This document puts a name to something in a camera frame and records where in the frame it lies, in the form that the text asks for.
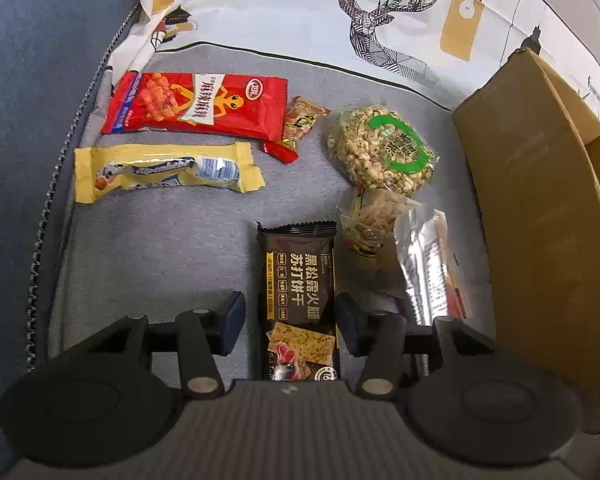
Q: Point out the small clear snack packet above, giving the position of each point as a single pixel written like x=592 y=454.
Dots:
x=369 y=220

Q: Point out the cardboard box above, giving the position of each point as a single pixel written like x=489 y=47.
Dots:
x=529 y=210

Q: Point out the puffed rice cake green label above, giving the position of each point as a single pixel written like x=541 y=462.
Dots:
x=379 y=150

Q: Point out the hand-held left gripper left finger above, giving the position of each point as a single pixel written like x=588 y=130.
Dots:
x=233 y=321

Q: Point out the silver clear snack packet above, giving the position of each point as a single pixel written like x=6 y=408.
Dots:
x=424 y=260

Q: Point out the deer print blanket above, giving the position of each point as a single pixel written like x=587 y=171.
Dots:
x=280 y=10

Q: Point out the red snack bag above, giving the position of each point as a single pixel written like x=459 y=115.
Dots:
x=180 y=105

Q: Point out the dark brown cracker packet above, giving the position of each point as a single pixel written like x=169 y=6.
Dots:
x=300 y=280

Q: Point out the blue spiral notebook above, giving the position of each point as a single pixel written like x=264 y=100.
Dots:
x=30 y=110

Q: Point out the small red candy bar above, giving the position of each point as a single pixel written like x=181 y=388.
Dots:
x=300 y=122

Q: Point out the yellow wafer packet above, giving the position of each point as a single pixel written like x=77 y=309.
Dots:
x=170 y=170

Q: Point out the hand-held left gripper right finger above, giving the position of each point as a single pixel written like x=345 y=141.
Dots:
x=346 y=321

